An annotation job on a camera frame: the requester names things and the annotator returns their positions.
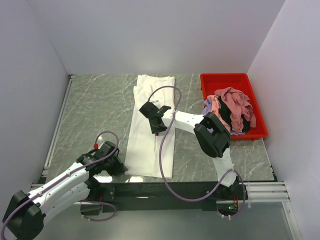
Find light pink t shirt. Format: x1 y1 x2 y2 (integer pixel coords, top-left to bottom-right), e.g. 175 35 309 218
207 95 221 116

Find red plastic bin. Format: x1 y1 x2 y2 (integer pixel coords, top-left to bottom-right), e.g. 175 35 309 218
200 73 269 141

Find lavender t shirt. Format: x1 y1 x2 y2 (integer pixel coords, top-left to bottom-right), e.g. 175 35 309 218
201 99 245 136

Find black base crossbar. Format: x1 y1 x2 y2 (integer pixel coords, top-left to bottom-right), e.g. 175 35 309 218
80 181 248 216

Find black t shirt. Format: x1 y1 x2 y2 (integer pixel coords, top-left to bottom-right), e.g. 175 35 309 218
218 96 251 133

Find white t shirt red print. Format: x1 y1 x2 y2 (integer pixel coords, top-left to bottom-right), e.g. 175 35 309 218
125 74 175 178

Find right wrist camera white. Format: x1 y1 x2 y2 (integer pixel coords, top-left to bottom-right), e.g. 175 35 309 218
151 100 162 108

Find dusty pink t shirt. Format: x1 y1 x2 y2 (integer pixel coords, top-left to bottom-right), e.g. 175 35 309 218
214 87 257 133

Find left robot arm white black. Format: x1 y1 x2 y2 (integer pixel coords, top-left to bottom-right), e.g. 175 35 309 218
0 141 127 240

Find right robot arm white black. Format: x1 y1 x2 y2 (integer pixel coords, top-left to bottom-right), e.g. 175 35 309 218
139 101 246 203

